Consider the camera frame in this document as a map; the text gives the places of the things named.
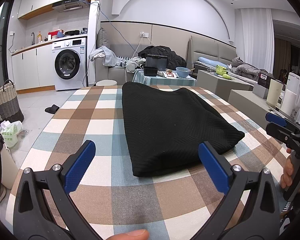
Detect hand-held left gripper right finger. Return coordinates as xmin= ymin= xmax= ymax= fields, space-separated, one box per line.
xmin=198 ymin=140 xmax=282 ymax=240

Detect person's right hand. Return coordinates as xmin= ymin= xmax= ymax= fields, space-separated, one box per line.
xmin=280 ymin=147 xmax=295 ymax=190

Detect white curtain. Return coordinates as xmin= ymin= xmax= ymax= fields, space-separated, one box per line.
xmin=240 ymin=7 xmax=275 ymax=74

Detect woven laundry basket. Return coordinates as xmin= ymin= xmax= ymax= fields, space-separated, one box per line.
xmin=0 ymin=79 xmax=24 ymax=122

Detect black jacket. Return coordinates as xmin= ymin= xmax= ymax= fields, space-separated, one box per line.
xmin=138 ymin=45 xmax=188 ymax=69

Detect grey clothes pile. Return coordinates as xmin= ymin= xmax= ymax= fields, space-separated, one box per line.
xmin=89 ymin=46 xmax=147 ymax=73

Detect white appliance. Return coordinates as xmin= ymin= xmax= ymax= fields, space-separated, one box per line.
xmin=280 ymin=72 xmax=300 ymax=118

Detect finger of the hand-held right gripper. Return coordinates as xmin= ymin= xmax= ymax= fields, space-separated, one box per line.
xmin=266 ymin=122 xmax=300 ymax=146
xmin=265 ymin=112 xmax=299 ymax=130

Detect beige ottoman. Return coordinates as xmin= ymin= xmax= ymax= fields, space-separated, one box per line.
xmin=196 ymin=69 xmax=254 ymax=95
xmin=227 ymin=89 xmax=290 ymax=120

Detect white washing machine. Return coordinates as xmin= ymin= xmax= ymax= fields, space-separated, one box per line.
xmin=52 ymin=37 xmax=88 ymax=91

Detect checked tablecloth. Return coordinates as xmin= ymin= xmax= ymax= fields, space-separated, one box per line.
xmin=5 ymin=85 xmax=294 ymax=240

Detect steel range hood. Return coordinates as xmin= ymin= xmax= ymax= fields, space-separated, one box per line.
xmin=52 ymin=0 xmax=92 ymax=12

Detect cream plastic canister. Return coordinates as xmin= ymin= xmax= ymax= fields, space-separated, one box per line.
xmin=266 ymin=78 xmax=283 ymax=107

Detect snack wrappers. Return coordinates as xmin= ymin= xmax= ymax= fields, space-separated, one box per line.
xmin=158 ymin=69 xmax=177 ymax=78

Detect white green plastic bag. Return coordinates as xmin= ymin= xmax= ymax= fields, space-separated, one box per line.
xmin=0 ymin=120 xmax=23 ymax=148

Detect dark glass door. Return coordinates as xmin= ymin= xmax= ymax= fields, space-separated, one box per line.
xmin=0 ymin=0 xmax=16 ymax=60

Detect person's left hand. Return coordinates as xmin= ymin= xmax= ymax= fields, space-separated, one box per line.
xmin=107 ymin=229 xmax=150 ymax=240

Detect black cardboard box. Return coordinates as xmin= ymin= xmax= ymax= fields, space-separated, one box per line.
xmin=257 ymin=71 xmax=273 ymax=88

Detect black plastic container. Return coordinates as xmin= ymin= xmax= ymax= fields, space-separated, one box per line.
xmin=143 ymin=66 xmax=158 ymax=76

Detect white base cabinets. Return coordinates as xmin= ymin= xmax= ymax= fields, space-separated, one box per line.
xmin=11 ymin=45 xmax=56 ymax=94

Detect white trash bin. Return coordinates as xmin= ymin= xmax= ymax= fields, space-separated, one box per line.
xmin=0 ymin=125 xmax=18 ymax=189

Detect grey blanket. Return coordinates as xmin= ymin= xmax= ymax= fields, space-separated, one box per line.
xmin=230 ymin=57 xmax=274 ymax=82

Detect black slipper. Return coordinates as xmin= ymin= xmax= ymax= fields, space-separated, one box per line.
xmin=45 ymin=104 xmax=60 ymax=114

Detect small table teal cloth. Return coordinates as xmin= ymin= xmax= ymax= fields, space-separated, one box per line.
xmin=132 ymin=69 xmax=197 ymax=87

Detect green toy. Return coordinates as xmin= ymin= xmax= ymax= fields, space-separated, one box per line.
xmin=216 ymin=64 xmax=232 ymax=80

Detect black knit sweater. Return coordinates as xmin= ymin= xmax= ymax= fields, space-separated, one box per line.
xmin=121 ymin=82 xmax=245 ymax=178

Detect grey box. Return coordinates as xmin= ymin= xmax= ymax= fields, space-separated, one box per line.
xmin=252 ymin=82 xmax=269 ymax=99

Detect grey cushion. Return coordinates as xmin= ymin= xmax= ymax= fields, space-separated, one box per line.
xmin=97 ymin=27 xmax=110 ymax=48

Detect white round stool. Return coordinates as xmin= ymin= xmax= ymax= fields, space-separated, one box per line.
xmin=96 ymin=79 xmax=117 ymax=87

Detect light blue pillow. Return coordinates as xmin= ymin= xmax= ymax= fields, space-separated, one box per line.
xmin=198 ymin=57 xmax=225 ymax=68

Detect brown curtain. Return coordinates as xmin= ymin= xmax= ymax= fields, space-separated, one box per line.
xmin=274 ymin=20 xmax=300 ymax=80

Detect black monitor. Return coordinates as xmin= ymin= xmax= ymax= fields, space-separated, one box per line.
xmin=145 ymin=54 xmax=168 ymax=72

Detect beige upholstered sofa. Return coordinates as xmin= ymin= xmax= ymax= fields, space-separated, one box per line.
xmin=95 ymin=21 xmax=237 ymax=87

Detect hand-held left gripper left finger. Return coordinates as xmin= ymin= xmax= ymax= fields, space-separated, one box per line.
xmin=13 ymin=140 xmax=108 ymax=240

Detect light blue bowl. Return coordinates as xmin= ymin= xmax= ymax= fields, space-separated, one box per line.
xmin=175 ymin=67 xmax=194 ymax=78

